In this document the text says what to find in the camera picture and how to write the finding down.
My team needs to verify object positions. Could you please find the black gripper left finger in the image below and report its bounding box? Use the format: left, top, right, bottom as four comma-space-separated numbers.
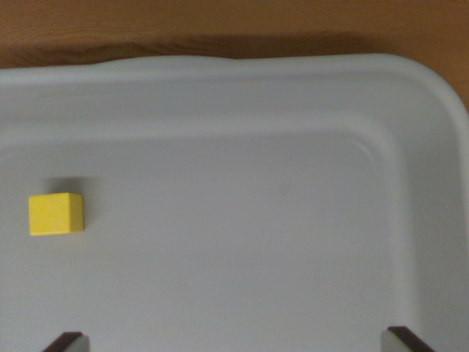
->
42, 331, 90, 352

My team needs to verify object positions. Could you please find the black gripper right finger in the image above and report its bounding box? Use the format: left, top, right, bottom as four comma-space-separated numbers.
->
380, 326, 437, 352

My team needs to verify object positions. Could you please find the yellow wooden cube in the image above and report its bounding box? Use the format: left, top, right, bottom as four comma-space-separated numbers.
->
29, 192, 85, 236

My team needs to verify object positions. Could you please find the white plastic tray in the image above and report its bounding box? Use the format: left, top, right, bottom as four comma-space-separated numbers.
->
0, 53, 469, 352

